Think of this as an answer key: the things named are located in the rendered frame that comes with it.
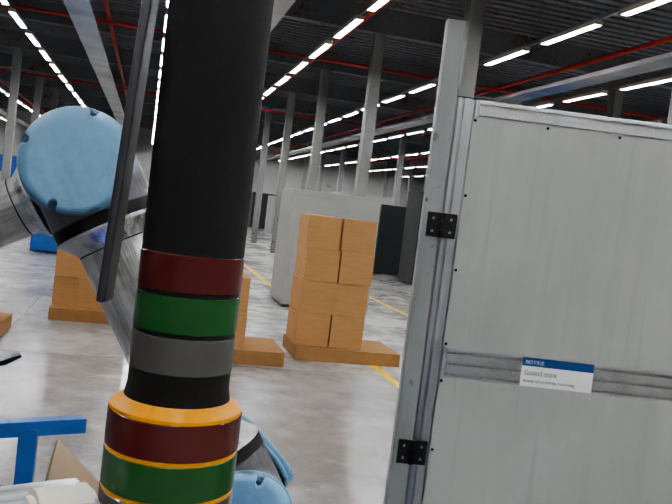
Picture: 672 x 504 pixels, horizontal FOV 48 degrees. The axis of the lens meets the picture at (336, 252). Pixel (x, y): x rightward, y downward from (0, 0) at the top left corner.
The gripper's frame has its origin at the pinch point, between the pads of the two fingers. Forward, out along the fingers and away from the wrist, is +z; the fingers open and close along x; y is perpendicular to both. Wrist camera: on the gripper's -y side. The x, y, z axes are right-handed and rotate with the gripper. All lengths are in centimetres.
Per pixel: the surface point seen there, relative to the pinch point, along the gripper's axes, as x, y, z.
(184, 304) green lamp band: 15, -68, 9
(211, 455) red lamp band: 19, -66, 10
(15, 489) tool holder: 20, -64, 5
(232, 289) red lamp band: 15, -68, 11
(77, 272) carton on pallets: -390, 764, -8
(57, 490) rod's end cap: 20, -64, 6
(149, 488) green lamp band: 20, -65, 9
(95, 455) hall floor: -90, 398, 22
